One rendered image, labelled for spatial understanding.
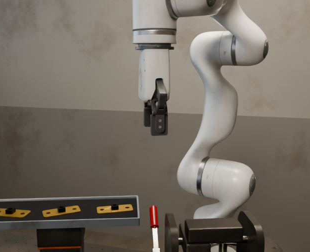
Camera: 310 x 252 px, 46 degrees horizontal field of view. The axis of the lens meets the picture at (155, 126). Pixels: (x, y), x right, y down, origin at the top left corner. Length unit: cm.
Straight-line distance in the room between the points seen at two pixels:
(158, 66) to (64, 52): 257
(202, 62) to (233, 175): 34
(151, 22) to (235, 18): 41
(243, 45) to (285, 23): 177
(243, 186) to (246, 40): 40
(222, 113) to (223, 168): 16
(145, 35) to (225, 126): 48
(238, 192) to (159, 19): 57
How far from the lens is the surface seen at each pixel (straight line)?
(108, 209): 89
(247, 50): 105
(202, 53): 109
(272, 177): 291
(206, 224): 76
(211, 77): 108
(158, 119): 67
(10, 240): 187
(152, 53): 67
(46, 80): 331
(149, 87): 67
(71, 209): 90
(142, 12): 68
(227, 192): 106
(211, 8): 69
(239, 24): 104
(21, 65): 344
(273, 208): 300
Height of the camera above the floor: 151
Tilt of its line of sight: 10 degrees down
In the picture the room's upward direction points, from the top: straight up
